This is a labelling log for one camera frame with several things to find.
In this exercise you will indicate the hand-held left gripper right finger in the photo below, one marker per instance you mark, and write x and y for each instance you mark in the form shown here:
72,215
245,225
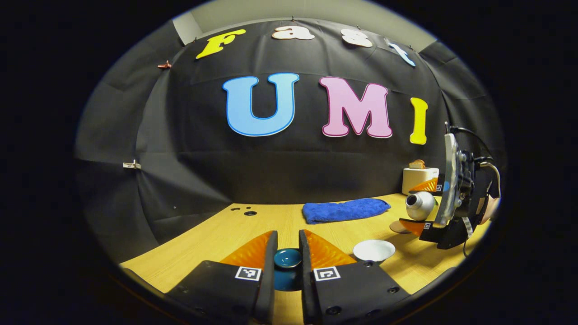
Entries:
306,280

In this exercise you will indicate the dark blue teacup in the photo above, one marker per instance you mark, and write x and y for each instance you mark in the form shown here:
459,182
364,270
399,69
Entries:
374,249

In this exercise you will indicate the white cloth clip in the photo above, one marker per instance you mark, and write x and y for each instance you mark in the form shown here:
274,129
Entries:
132,164

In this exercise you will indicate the red-brown cloth clip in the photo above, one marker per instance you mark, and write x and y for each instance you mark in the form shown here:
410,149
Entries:
165,65

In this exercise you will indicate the blue towel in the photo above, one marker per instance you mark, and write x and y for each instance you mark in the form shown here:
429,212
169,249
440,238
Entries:
343,210

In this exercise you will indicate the silver green water bottle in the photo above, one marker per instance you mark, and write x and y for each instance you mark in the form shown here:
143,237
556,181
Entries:
421,205

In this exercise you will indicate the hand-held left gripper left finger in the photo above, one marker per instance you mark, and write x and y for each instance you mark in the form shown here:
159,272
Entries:
269,280

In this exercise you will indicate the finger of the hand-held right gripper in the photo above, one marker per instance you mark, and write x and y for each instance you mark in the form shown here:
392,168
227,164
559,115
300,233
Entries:
429,186
417,227

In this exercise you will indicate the white toaster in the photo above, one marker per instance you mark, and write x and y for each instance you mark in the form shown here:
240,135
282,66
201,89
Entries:
413,180

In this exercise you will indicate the toast slices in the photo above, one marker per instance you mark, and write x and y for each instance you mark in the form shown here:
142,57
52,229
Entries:
417,164

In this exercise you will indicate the round brown coaster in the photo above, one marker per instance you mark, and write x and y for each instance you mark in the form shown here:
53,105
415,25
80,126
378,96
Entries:
397,226

